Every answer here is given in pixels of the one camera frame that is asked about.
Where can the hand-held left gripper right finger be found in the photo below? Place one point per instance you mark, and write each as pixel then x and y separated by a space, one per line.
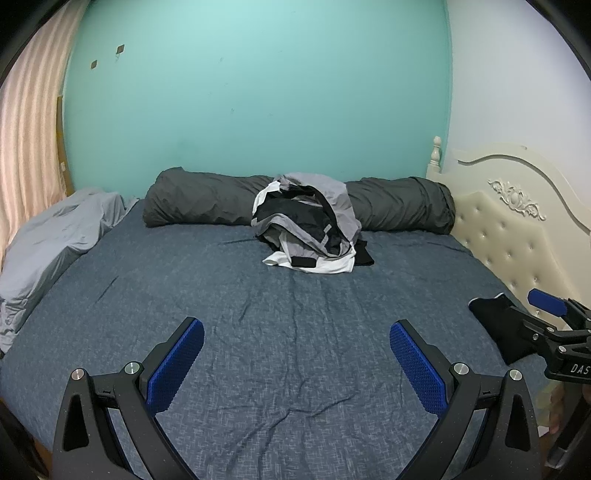
pixel 415 364

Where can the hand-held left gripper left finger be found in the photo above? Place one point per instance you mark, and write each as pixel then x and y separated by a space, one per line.
pixel 178 364

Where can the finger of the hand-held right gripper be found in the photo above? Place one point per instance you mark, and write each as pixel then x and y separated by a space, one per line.
pixel 535 330
pixel 549 302

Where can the cream tufted headboard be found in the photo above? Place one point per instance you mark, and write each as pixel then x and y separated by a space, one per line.
pixel 498 240

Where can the bed with blue sheet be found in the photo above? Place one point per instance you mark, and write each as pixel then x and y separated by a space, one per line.
pixel 277 323

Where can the small black garment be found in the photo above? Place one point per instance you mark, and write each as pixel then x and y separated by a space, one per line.
pixel 364 256

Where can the white t-shirt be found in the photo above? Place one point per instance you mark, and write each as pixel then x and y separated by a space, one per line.
pixel 323 266

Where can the dark grey rolled duvet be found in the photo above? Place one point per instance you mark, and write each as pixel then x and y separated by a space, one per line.
pixel 198 198

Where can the light grey blanket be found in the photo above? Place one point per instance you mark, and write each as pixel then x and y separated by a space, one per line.
pixel 46 258

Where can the pink striped curtain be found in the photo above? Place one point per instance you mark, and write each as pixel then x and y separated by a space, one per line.
pixel 32 138

